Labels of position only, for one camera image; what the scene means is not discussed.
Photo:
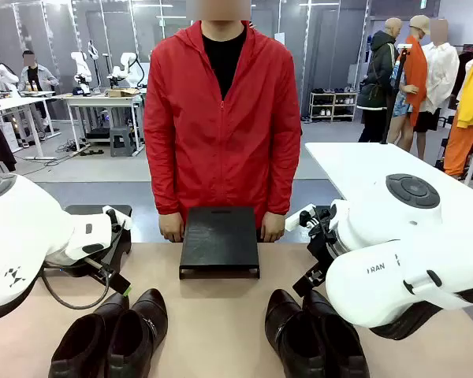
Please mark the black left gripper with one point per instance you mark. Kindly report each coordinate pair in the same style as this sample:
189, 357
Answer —
73, 265

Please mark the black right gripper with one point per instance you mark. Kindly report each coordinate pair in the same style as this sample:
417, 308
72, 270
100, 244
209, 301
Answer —
323, 246

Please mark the black leather ankle shoe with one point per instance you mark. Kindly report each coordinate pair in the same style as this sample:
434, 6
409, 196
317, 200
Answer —
138, 334
83, 338

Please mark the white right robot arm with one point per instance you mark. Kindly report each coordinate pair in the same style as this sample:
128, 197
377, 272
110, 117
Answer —
402, 252

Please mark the person's left forearm red sleeve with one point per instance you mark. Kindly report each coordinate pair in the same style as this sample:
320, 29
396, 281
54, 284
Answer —
282, 189

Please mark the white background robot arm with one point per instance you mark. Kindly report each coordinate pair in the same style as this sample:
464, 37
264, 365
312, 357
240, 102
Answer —
2, 78

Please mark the person's right forearm red sleeve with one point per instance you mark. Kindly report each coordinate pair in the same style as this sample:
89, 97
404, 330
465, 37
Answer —
164, 189

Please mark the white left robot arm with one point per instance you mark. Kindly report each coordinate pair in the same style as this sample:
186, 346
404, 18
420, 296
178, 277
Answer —
19, 236

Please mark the small white robot arm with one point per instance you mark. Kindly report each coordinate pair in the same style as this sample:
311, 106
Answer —
81, 71

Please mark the black metal shoe stand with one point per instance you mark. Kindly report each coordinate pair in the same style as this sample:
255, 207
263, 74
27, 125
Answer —
120, 252
219, 240

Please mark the person in red jacket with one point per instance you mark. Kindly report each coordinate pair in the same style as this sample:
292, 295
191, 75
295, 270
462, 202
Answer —
220, 138

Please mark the seated person grey jacket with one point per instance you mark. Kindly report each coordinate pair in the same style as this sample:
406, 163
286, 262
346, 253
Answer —
35, 76

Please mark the person's left hand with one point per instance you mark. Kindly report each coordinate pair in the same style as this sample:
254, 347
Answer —
273, 227

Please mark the person's right hand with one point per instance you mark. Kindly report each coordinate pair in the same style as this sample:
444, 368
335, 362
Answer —
172, 228

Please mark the grey step stool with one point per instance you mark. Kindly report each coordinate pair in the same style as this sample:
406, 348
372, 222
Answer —
122, 141

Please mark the white desk with robots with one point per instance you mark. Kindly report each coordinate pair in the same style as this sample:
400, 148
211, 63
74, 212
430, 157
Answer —
98, 100

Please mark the white shoe rack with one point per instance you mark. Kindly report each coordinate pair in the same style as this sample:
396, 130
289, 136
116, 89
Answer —
333, 106

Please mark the flat cardboard box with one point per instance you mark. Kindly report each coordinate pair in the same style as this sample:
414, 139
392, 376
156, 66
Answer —
122, 93

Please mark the long white desk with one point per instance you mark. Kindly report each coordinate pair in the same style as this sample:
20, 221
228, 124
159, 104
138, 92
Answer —
12, 103

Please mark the mannequin in dark green jacket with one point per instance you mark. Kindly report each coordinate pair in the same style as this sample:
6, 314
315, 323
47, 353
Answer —
378, 78

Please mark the mannequin in orange top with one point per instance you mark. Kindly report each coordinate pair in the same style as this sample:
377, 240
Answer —
414, 78

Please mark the mannequin in yellow jacket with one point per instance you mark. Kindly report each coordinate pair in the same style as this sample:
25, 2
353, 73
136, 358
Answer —
471, 102

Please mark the figure in white shirt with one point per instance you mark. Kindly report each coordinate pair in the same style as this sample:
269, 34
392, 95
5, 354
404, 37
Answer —
441, 75

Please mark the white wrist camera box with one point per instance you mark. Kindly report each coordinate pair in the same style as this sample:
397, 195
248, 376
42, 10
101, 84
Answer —
299, 220

